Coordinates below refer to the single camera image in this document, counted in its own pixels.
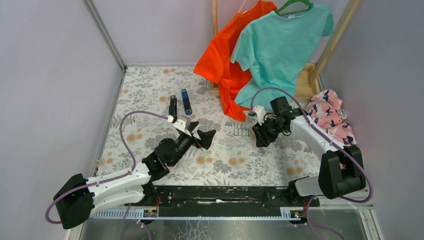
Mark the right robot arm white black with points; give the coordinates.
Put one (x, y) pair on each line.
(341, 166)

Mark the small black stapler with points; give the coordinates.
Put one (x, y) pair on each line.
(173, 110)

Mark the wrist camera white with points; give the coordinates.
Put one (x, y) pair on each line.
(259, 112)
(180, 123)

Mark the pink clothes hanger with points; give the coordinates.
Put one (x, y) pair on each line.
(246, 5)

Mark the blue stapler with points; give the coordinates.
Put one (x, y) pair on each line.
(186, 102)

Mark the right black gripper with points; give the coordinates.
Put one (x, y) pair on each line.
(261, 135)

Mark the floral table mat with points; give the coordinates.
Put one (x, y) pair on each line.
(137, 127)

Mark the orange t-shirt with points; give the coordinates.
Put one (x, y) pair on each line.
(215, 66)

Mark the green clothes hanger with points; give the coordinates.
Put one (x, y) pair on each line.
(293, 7)

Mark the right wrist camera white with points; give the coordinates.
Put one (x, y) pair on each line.
(259, 112)

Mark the pink patterned cloth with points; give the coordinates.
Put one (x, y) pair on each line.
(325, 109)

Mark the teal t-shirt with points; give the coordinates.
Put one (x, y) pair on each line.
(275, 49)

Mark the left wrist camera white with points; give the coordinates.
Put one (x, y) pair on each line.
(180, 123)

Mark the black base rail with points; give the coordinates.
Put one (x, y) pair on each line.
(223, 201)

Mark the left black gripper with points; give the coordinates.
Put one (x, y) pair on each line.
(205, 137)

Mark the wooden clothes rack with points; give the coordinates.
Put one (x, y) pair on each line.
(307, 80)

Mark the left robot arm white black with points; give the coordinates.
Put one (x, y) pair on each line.
(79, 198)

